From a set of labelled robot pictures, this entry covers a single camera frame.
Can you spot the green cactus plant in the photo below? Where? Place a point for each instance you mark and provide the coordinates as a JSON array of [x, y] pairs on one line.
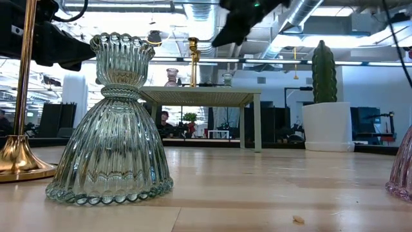
[[324, 74]]

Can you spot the large clear ribbed glass vase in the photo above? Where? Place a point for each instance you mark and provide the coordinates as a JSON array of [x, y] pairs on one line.
[[112, 145]]

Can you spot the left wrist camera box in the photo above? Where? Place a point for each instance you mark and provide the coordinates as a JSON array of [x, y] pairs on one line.
[[46, 9]]

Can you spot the black ceiling device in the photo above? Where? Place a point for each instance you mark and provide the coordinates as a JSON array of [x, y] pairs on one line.
[[154, 38]]

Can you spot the white plant pot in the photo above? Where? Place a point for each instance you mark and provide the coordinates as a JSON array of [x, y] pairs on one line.
[[328, 127]]

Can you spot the distant black robot workstation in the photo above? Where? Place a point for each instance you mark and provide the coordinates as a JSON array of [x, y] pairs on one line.
[[363, 122]]

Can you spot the small clear glass vase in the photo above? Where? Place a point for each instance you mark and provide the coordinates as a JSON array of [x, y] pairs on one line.
[[227, 80]]

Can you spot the small white table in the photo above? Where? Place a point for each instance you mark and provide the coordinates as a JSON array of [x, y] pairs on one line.
[[218, 131]]

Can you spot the person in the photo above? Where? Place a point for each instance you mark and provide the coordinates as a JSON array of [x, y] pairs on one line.
[[4, 124], [164, 116]]

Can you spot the silver slanted ventilation duct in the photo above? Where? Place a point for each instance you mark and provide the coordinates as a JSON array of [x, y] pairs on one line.
[[302, 13]]

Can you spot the black aluminium table frame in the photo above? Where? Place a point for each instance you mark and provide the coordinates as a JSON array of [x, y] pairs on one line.
[[209, 145]]

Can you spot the black office partition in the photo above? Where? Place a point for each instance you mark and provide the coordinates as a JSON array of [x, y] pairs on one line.
[[59, 117]]

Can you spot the silver round ventilation duct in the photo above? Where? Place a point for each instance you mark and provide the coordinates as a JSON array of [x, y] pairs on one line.
[[206, 19]]

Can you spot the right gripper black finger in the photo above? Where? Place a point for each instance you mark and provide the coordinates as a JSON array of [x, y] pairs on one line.
[[235, 30]]

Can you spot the tall gold metal candlestick holder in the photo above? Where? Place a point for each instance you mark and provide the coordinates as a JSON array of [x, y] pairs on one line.
[[192, 43], [16, 158], [197, 56]]

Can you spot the green perforated metal riser shelf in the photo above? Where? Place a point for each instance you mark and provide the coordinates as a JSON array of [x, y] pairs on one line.
[[199, 95]]

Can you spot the green plant in red pot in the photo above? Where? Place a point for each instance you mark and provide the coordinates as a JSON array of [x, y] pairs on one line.
[[190, 116]]

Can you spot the pink ribbed glass candle holder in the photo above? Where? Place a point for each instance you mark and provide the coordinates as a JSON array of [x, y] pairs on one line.
[[402, 174], [172, 79]]

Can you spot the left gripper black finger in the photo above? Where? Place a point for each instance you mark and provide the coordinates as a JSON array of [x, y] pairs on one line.
[[61, 51]]

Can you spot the hanging brass pendant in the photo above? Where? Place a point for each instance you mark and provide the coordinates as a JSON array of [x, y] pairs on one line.
[[295, 76]]

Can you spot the small tan crumb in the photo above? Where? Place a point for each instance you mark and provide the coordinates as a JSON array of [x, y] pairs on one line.
[[298, 220]]

